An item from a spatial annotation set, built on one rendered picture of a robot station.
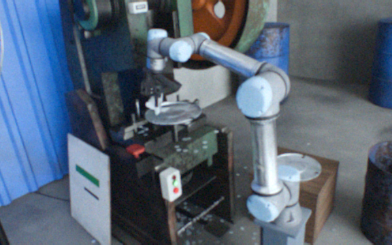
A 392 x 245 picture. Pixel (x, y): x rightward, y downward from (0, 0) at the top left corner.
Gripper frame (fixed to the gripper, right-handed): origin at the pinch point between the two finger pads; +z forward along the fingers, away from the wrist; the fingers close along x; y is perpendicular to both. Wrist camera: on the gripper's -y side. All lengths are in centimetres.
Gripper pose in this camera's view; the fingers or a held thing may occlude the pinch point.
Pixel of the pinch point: (158, 111)
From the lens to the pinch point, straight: 143.2
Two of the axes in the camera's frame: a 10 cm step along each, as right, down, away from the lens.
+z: -0.8, 9.0, 4.3
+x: -1.9, 4.1, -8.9
